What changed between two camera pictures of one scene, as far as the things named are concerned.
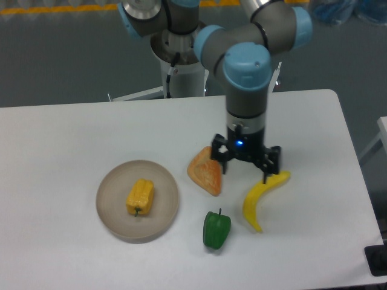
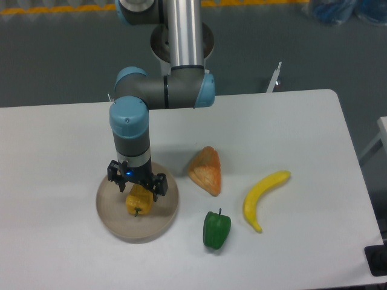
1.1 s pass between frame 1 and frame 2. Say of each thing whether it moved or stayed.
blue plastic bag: stayed
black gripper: moved
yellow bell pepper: stayed
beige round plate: stayed
